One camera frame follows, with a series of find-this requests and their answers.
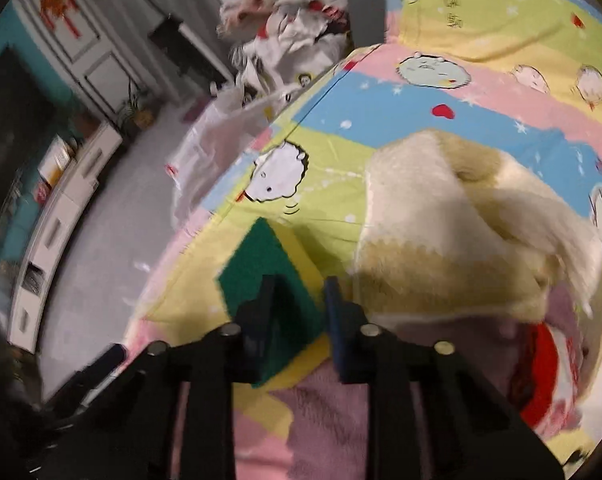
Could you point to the pink fluffy cloth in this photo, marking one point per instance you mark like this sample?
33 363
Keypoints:
326 420

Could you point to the black table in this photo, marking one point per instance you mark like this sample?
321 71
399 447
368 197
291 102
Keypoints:
181 45

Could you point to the cream plush toy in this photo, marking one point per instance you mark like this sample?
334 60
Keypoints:
431 200

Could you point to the red and white cloth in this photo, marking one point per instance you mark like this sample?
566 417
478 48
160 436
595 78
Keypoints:
541 375

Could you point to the printed cartoon blanket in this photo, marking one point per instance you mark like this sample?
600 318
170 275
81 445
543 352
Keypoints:
381 100

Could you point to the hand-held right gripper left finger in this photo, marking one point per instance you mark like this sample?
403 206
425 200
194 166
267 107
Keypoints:
262 322

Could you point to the pile of clothes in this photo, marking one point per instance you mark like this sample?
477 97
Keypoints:
291 25

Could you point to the black television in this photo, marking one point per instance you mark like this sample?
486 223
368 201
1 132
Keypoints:
16 110

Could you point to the white panelled door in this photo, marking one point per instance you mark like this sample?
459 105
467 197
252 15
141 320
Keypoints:
81 45

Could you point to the red door decoration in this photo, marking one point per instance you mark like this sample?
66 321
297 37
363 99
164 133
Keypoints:
58 7

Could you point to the potted plant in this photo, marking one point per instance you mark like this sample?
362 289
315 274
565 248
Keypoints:
138 107

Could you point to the green and yellow sponge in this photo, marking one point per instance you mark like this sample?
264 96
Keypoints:
261 255

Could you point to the white plastic bag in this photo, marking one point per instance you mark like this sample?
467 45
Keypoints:
206 140

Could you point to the white television cabinet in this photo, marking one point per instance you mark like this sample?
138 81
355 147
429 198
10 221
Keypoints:
56 220

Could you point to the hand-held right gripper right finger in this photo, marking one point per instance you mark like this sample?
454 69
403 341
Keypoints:
337 332

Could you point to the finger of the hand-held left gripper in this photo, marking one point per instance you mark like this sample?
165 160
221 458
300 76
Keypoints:
103 362

